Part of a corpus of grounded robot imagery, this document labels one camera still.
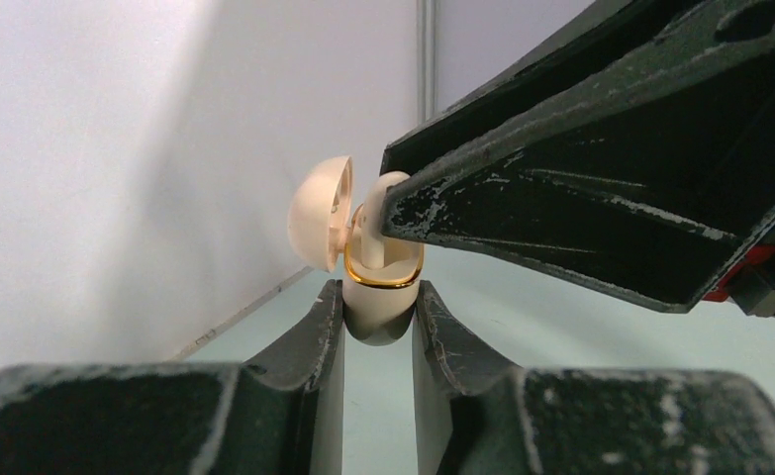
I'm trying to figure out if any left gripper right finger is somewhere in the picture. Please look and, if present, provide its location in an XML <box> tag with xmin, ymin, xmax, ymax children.
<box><xmin>412</xmin><ymin>281</ymin><xmax>775</xmax><ymax>474</ymax></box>

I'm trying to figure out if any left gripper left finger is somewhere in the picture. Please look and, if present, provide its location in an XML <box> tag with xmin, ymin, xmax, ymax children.
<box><xmin>0</xmin><ymin>280</ymin><xmax>344</xmax><ymax>474</ymax></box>

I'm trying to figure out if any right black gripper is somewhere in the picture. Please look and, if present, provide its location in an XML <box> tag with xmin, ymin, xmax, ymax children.
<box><xmin>381</xmin><ymin>1</ymin><xmax>775</xmax><ymax>319</ymax></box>

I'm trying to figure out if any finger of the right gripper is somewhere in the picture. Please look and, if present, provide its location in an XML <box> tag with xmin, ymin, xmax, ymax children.
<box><xmin>379</xmin><ymin>0</ymin><xmax>700</xmax><ymax>175</ymax></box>

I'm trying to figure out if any beige earbud charging case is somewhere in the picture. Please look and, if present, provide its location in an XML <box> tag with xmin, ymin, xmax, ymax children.
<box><xmin>287</xmin><ymin>155</ymin><xmax>425</xmax><ymax>346</ymax></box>

